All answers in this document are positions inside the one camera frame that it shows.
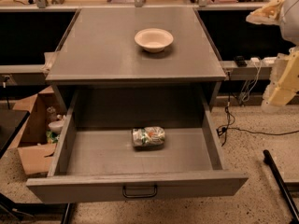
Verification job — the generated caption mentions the black cable on floor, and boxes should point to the black cable on floor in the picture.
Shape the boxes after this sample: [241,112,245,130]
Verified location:
[216,72,299,147]

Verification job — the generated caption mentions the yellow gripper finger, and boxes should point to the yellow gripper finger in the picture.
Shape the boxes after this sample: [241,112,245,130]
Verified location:
[262,49,299,107]
[246,0,285,25]

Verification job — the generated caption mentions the white hanging cables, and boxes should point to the white hanging cables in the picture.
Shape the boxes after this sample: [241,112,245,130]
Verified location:
[239,59,263,104]

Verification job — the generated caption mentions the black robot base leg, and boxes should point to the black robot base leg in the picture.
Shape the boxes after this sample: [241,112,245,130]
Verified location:
[263,149,299,224]

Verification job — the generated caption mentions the grey counter cabinet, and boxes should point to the grey counter cabinet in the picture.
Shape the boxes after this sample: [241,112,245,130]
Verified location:
[47,7,225,105]

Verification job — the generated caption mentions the grey shelf rail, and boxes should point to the grey shelf rail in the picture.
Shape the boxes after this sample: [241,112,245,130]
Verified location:
[221,61,272,80]

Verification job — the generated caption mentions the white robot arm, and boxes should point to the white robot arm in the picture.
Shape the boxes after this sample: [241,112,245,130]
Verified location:
[246,0,299,113]

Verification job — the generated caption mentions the black drawer handle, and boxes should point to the black drawer handle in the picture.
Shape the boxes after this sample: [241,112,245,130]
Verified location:
[122,185,158,199]

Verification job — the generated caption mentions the white power strip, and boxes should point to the white power strip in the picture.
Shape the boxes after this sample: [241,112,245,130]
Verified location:
[249,57,276,66]

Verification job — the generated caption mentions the open grey top drawer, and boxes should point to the open grey top drawer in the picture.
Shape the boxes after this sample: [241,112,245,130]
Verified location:
[27,86,248,203]

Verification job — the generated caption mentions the white bowl in box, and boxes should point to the white bowl in box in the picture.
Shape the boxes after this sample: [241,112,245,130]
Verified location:
[49,120,64,134]

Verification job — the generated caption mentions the brown cardboard box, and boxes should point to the brown cardboard box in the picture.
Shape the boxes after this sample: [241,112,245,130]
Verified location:
[11,87,64,175]

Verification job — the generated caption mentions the black power adapter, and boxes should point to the black power adapter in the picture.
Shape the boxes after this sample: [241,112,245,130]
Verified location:
[235,56,247,67]

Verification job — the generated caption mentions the cream paper bowl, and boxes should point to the cream paper bowl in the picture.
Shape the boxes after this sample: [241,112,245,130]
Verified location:
[135,28,174,53]

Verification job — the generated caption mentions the crushed green 7up can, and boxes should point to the crushed green 7up can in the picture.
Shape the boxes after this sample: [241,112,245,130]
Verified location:
[132,126,165,147]

